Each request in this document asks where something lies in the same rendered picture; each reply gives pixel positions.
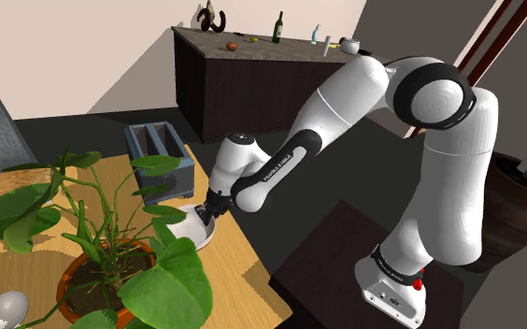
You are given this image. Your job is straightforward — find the white bowl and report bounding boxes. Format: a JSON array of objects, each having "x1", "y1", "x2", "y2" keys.
[{"x1": 164, "y1": 204, "x2": 217, "y2": 252}]

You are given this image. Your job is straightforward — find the blue-grey toaster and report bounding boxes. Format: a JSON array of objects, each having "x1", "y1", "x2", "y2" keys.
[{"x1": 123, "y1": 121, "x2": 196, "y2": 207}]

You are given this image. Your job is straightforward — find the green plant in orange pot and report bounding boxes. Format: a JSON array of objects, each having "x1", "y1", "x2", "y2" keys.
[{"x1": 0, "y1": 144, "x2": 214, "y2": 329}]

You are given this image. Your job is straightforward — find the dark wooden counter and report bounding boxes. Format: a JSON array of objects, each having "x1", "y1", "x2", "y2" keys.
[{"x1": 170, "y1": 0, "x2": 390, "y2": 145}]

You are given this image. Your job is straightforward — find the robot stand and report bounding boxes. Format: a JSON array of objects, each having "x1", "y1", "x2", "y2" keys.
[{"x1": 268, "y1": 199, "x2": 465, "y2": 329}]

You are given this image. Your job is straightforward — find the grey egg-shaped object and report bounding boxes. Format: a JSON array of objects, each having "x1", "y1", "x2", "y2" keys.
[{"x1": 0, "y1": 291, "x2": 30, "y2": 329}]

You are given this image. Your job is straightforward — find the dark wooden round tub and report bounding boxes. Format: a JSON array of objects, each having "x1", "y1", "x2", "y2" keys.
[{"x1": 461, "y1": 133, "x2": 527, "y2": 274}]

